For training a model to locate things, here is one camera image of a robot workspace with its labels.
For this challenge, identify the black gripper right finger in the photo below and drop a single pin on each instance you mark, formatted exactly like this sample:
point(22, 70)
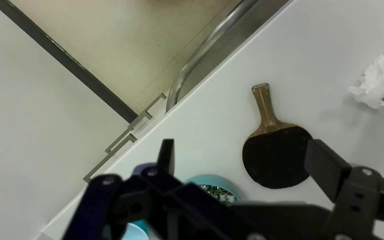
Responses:
point(330, 168)

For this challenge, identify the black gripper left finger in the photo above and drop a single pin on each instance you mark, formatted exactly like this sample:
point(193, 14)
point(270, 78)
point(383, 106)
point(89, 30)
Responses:
point(167, 154)

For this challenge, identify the white paper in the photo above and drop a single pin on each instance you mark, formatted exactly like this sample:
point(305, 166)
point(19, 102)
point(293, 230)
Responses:
point(377, 81)

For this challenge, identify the teal blue bowl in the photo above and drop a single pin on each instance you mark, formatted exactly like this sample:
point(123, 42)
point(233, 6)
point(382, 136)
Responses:
point(219, 182)

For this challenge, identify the black wooden ping pong paddle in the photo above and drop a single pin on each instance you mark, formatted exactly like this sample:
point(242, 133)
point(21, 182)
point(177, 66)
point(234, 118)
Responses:
point(273, 154)

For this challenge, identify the teal plastic cup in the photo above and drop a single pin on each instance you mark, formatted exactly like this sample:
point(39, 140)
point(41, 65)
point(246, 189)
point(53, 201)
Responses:
point(134, 230)

